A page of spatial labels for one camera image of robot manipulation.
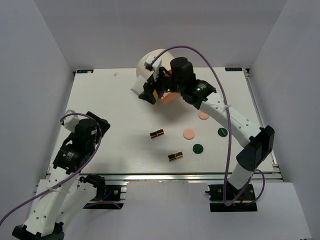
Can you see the white cylindrical drawer organizer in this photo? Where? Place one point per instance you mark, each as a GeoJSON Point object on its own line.
{"type": "Point", "coordinates": [142, 74]}

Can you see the white foam board front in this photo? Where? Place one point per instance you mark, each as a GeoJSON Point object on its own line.
{"type": "Point", "coordinates": [177, 210]}

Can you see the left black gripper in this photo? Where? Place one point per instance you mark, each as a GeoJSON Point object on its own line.
{"type": "Point", "coordinates": [105, 125]}

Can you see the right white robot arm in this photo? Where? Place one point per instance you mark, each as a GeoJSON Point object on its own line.
{"type": "Point", "coordinates": [257, 142]}

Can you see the plain dark green puff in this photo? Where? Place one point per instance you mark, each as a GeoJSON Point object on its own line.
{"type": "Point", "coordinates": [198, 148]}

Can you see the orange top drawer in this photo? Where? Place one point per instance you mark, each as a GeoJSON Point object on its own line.
{"type": "Point", "coordinates": [169, 96]}

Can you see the green puff with ribbon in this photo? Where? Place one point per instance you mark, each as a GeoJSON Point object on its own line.
{"type": "Point", "coordinates": [222, 132]}

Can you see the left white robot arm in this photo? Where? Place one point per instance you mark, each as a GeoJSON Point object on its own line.
{"type": "Point", "coordinates": [53, 213]}

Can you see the black gold lipstick case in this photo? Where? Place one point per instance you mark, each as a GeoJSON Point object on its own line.
{"type": "Point", "coordinates": [157, 133]}
{"type": "Point", "coordinates": [175, 156]}

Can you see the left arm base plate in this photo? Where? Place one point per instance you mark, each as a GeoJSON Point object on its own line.
{"type": "Point", "coordinates": [111, 197]}

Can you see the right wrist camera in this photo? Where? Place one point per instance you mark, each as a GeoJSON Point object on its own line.
{"type": "Point", "coordinates": [153, 63]}

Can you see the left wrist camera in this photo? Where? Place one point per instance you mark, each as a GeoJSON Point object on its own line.
{"type": "Point", "coordinates": [70, 122]}

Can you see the peach round makeup puff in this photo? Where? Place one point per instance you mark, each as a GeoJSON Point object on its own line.
{"type": "Point", "coordinates": [203, 116]}
{"type": "Point", "coordinates": [188, 134]}

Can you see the yellow drawer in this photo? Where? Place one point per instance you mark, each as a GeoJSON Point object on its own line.
{"type": "Point", "coordinates": [155, 94]}

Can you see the blue corner label left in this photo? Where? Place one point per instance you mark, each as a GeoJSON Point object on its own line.
{"type": "Point", "coordinates": [84, 71]}

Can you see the white square makeup pad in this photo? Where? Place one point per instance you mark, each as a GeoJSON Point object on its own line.
{"type": "Point", "coordinates": [138, 87]}

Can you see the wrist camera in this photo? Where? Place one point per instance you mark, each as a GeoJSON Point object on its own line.
{"type": "Point", "coordinates": [70, 122]}
{"type": "Point", "coordinates": [153, 63]}

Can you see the blue corner label right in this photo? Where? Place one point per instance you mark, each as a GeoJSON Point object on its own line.
{"type": "Point", "coordinates": [233, 69]}

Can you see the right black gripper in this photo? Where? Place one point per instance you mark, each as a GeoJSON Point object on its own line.
{"type": "Point", "coordinates": [149, 88]}

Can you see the blue corner label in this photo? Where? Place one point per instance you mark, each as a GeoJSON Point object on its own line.
{"type": "Point", "coordinates": [84, 71]}
{"type": "Point", "coordinates": [233, 69]}

